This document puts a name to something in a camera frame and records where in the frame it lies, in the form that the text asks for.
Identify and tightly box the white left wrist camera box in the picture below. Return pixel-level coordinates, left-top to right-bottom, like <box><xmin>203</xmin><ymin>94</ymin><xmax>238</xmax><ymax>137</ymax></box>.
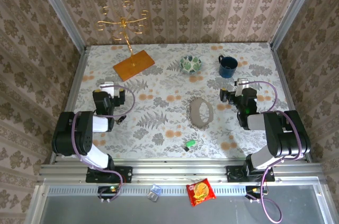
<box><xmin>100</xmin><ymin>81</ymin><xmax>115</xmax><ymax>98</ymax></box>

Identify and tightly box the wide aluminium base rail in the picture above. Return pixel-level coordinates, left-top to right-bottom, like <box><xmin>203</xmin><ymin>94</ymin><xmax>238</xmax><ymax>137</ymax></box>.
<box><xmin>39</xmin><ymin>158</ymin><xmax>325</xmax><ymax>185</ymax></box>

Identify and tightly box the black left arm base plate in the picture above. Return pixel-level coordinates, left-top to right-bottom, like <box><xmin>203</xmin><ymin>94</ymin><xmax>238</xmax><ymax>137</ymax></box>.
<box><xmin>85</xmin><ymin>166</ymin><xmax>133</xmax><ymax>184</ymax></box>

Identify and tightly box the green capped key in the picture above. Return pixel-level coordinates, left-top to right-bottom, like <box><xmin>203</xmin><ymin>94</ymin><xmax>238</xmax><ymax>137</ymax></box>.
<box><xmin>184</xmin><ymin>139</ymin><xmax>198</xmax><ymax>152</ymax></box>

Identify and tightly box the red snack packet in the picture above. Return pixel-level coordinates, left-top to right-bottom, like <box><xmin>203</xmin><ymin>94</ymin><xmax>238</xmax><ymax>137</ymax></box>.
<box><xmin>185</xmin><ymin>177</ymin><xmax>217</xmax><ymax>207</ymax></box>

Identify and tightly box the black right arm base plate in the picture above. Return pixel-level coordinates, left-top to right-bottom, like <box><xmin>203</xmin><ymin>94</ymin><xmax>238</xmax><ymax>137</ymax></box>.
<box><xmin>225</xmin><ymin>165</ymin><xmax>276</xmax><ymax>183</ymax></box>

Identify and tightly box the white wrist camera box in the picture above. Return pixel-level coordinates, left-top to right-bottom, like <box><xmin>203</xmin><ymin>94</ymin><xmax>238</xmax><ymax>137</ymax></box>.
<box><xmin>100</xmin><ymin>81</ymin><xmax>115</xmax><ymax>98</ymax></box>
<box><xmin>235</xmin><ymin>78</ymin><xmax>250</xmax><ymax>97</ymax></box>

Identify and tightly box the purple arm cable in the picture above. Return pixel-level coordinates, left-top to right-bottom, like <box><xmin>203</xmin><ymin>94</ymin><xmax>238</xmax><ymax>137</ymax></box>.
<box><xmin>245</xmin><ymin>80</ymin><xmax>304</xmax><ymax>222</ymax></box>
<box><xmin>70</xmin><ymin>85</ymin><xmax>136</xmax><ymax>203</ymax></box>

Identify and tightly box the clear plastic packet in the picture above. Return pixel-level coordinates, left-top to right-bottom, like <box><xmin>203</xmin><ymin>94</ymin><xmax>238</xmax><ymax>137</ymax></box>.
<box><xmin>147</xmin><ymin>184</ymin><xmax>163</xmax><ymax>203</ymax></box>

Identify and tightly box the grey metal tray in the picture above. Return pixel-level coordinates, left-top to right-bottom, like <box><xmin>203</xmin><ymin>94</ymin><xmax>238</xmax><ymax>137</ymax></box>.
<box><xmin>25</xmin><ymin>184</ymin><xmax>335</xmax><ymax>224</ymax></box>

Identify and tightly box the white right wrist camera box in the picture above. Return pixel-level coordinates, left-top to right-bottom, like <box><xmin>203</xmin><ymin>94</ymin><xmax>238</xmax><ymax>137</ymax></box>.
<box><xmin>235</xmin><ymin>78</ymin><xmax>250</xmax><ymax>97</ymax></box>

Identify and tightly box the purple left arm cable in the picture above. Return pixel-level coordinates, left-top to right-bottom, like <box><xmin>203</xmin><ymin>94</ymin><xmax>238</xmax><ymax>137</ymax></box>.
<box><xmin>70</xmin><ymin>85</ymin><xmax>136</xmax><ymax>203</ymax></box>

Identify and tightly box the aluminium table edge rail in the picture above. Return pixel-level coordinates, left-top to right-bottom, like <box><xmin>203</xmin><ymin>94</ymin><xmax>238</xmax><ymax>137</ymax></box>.
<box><xmin>49</xmin><ymin>46</ymin><xmax>90</xmax><ymax>164</ymax></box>
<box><xmin>269</xmin><ymin>43</ymin><xmax>314</xmax><ymax>163</ymax></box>

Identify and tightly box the small black controller board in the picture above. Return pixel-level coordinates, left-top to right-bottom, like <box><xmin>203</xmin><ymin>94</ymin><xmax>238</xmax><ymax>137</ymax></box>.
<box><xmin>97</xmin><ymin>185</ymin><xmax>120</xmax><ymax>201</ymax></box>
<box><xmin>245</xmin><ymin>185</ymin><xmax>267</xmax><ymax>201</ymax></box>

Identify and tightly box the aluminium frame post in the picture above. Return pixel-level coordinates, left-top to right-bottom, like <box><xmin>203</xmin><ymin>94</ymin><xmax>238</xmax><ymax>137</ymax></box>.
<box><xmin>30</xmin><ymin>0</ymin><xmax>87</xmax><ymax>50</ymax></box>
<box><xmin>269</xmin><ymin>0</ymin><xmax>323</xmax><ymax>48</ymax></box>

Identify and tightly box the dark blue mug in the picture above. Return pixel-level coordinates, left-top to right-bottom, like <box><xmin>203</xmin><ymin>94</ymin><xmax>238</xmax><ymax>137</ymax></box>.
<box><xmin>218</xmin><ymin>54</ymin><xmax>239</xmax><ymax>79</ymax></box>

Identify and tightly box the gold wire stand wooden base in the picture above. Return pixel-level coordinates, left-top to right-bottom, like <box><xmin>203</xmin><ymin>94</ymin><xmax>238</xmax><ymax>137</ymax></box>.
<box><xmin>95</xmin><ymin>1</ymin><xmax>156</xmax><ymax>83</ymax></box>

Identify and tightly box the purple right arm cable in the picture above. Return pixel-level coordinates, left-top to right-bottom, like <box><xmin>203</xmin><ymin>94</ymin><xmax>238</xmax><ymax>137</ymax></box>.
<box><xmin>245</xmin><ymin>80</ymin><xmax>304</xmax><ymax>222</ymax></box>

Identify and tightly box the green leaf pattern bowl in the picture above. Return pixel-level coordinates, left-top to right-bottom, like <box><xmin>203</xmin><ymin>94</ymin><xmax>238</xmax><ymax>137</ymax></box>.
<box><xmin>180</xmin><ymin>55</ymin><xmax>203</xmax><ymax>75</ymax></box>

